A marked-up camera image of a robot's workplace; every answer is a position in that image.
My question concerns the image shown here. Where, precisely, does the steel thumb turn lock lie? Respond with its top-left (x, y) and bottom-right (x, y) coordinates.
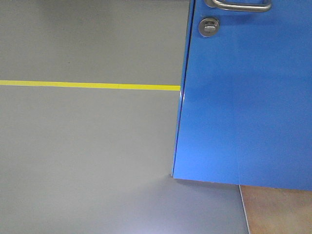
top-left (198, 17), bottom-right (220, 38)

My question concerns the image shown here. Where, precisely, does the near plywood base platform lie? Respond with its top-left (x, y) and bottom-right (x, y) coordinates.
top-left (240, 186), bottom-right (312, 234)

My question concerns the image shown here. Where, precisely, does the steel door lever handle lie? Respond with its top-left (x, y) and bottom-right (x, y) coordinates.
top-left (204, 0), bottom-right (272, 13)

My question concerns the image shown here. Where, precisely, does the blue door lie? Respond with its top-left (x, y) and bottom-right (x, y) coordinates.
top-left (173, 0), bottom-right (312, 191)

